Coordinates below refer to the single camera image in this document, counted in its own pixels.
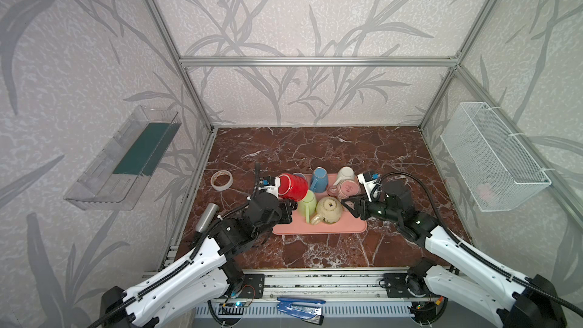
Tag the blue mug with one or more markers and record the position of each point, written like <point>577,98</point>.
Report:
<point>319,180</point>

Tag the white mug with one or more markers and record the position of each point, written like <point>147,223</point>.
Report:
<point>346,173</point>

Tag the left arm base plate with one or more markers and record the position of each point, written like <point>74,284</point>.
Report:
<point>252,287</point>

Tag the light green mug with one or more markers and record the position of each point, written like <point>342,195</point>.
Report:
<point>307,206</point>

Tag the tape roll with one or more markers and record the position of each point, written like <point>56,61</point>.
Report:
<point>221,180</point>

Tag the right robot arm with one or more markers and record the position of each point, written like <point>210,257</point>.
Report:
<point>473,280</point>

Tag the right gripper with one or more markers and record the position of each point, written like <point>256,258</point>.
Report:
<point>367,209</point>

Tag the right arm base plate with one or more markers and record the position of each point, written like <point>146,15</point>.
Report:
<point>398,285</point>

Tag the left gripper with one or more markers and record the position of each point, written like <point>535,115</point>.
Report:
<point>282,200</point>

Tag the silver metal cylinder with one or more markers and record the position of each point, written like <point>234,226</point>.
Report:
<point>206,218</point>

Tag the pink patterned mug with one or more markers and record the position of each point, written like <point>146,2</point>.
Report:
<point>344,189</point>

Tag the blue stapler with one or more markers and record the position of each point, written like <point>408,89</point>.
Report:
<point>307,310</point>

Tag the white wire basket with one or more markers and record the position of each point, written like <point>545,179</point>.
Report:
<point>494,164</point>

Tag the red mug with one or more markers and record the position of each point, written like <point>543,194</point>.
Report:
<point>292,187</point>

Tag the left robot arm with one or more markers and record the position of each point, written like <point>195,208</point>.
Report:
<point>207,272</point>

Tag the purple mug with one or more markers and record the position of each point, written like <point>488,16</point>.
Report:
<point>301,176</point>

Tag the clear plastic wall bin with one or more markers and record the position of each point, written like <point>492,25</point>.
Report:
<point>118,176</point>

